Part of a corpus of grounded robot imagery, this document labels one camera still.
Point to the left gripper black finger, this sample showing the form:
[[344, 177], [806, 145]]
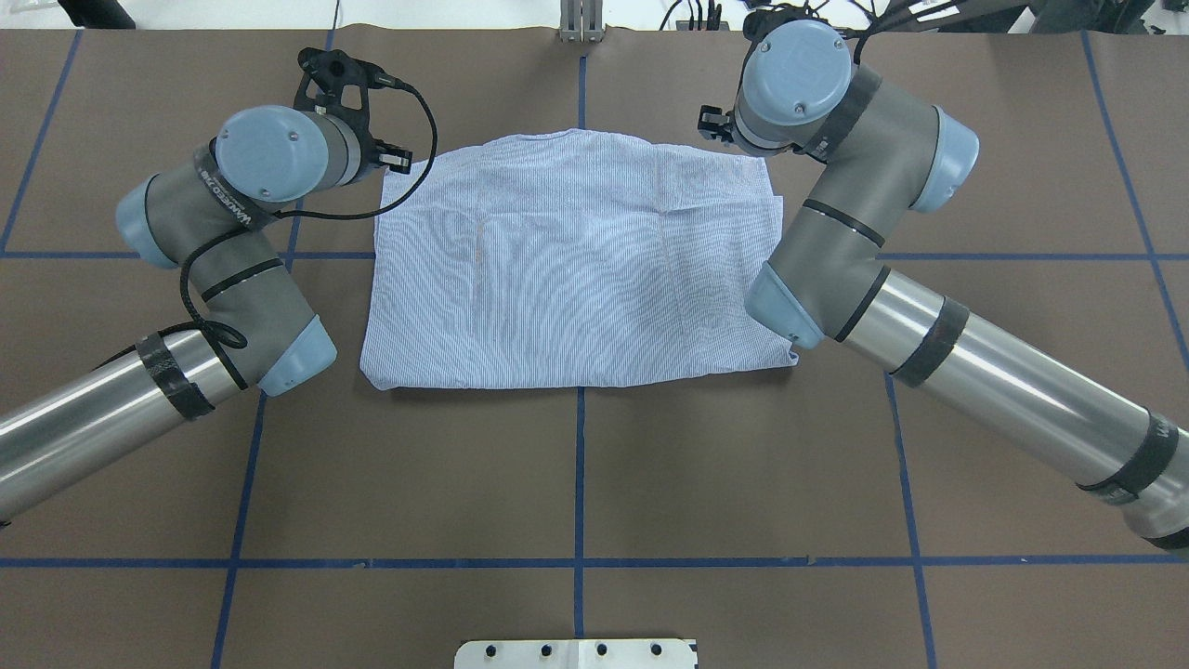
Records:
[[398, 160]]

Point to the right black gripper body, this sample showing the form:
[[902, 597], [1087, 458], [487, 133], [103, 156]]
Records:
[[713, 123]]

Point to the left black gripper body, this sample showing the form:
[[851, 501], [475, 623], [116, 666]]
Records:
[[373, 152]]

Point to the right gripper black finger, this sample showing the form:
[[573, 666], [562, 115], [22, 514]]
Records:
[[704, 121]]

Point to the light blue striped shirt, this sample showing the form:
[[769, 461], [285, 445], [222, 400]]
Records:
[[573, 259]]

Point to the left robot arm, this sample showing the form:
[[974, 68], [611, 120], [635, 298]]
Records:
[[247, 323]]

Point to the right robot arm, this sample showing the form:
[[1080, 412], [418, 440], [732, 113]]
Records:
[[885, 154]]

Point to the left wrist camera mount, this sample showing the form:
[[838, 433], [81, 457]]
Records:
[[334, 83]]

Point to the aluminium frame post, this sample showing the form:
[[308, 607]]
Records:
[[581, 21]]

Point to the white camera pole base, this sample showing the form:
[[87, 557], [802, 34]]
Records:
[[578, 653]]

